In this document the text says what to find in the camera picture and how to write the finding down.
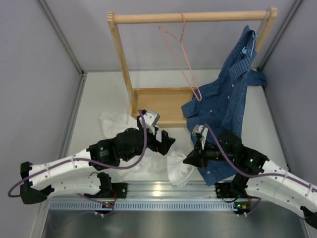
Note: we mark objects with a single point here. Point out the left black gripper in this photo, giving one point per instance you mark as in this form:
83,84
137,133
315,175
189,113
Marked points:
161,147

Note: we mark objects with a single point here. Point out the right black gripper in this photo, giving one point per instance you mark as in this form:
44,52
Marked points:
197,156

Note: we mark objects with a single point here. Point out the white shirt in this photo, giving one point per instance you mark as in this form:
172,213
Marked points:
152,164

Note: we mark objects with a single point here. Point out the pink wire hanger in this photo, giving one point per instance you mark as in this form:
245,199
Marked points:
191,83

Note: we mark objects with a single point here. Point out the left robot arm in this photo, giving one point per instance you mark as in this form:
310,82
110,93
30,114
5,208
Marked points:
84,172

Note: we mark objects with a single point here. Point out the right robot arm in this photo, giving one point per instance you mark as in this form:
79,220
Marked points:
239,171

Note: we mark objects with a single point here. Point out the blue checkered shirt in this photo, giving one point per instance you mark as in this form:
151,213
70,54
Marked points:
223,101

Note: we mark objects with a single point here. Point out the light blue hanger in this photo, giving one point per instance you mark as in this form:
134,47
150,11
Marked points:
257,32

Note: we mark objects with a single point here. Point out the wooden clothes rack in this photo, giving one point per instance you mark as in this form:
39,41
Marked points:
168,101

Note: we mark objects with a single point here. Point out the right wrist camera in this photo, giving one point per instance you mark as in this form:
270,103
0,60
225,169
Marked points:
200,133

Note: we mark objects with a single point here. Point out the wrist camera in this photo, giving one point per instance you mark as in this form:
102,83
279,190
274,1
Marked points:
200,133
148,119

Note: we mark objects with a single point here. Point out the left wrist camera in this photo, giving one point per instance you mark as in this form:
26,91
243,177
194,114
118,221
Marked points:
148,119

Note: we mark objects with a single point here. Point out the slotted metal rail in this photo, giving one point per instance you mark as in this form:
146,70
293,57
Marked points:
159,196

